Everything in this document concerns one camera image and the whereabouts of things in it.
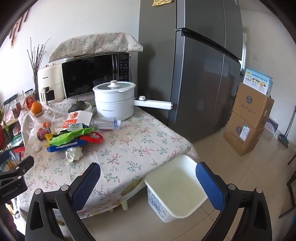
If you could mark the jar of red dried fruit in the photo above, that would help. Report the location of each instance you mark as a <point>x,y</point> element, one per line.
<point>17,109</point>

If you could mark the dark green squash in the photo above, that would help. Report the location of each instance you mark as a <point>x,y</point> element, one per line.
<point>77,107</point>

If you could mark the cream air fryer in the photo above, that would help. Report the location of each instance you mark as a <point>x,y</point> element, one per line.
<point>49,78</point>

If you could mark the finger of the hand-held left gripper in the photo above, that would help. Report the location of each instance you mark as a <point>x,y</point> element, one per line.
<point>23,166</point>
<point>7,157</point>

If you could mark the blue cardboard snack box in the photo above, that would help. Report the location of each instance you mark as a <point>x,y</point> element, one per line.
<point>55,149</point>

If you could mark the grey paper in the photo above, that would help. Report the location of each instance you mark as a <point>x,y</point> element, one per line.
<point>74,154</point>

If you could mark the white electric pot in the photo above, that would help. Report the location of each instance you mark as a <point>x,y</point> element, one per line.
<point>113,104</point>

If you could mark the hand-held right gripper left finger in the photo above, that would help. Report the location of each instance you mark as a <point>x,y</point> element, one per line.
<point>89,185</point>

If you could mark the red round plastic lid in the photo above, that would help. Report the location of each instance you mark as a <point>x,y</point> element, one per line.
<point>92,139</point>

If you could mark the red drink can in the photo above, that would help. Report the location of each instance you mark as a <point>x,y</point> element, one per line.
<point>42,134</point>

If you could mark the green vegetable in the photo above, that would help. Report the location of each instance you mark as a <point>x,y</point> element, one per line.
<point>93,104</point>

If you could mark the dustpan with broom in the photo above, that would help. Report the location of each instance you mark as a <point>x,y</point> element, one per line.
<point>284,139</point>

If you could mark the red label jar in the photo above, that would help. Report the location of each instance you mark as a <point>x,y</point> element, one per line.
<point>29,100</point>

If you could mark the green wrapper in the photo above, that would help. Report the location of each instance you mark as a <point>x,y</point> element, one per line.
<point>67,138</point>

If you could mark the dry twig bundle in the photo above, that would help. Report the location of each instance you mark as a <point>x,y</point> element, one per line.
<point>37,67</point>

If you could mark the white plastic bin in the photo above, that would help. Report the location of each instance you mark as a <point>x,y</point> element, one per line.
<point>175,185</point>

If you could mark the white tissue ball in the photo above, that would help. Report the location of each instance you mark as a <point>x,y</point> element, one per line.
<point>37,146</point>

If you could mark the purple and white pack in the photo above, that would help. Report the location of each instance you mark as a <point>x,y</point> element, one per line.
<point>271,126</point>

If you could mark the gold fridge decoration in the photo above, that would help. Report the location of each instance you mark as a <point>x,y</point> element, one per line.
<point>161,2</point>

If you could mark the grey refrigerator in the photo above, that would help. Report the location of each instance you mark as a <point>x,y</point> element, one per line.
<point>196,81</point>

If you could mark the clear plastic bottle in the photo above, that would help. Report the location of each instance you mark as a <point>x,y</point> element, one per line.
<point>106,124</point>

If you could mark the black microwave oven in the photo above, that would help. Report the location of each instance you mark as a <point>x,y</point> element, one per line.
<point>87,74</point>

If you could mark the large orange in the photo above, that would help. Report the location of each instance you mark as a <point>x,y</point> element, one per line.
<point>36,107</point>

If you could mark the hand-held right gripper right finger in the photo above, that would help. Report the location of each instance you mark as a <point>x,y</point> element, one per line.
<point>210,187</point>

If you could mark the stacked white bowls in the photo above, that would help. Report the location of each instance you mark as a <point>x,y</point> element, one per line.
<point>92,111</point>

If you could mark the floral microwave cover cloth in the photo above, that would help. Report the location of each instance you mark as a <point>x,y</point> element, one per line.
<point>92,44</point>

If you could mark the blue and white box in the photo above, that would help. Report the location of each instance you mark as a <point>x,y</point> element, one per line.
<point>257,81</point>

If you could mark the cork jar lid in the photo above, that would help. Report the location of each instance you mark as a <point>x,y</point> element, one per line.
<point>38,114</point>

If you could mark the yellow wrapper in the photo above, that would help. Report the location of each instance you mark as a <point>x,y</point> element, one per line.
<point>49,137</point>

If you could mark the dark chair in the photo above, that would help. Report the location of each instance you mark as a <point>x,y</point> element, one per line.
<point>291,180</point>

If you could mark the red wall hanging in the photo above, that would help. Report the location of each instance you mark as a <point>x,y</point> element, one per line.
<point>17,25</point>

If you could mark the orange and white snack bag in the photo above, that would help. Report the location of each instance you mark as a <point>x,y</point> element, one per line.
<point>74,118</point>

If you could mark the green plant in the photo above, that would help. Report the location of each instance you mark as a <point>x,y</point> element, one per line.
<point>2,118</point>

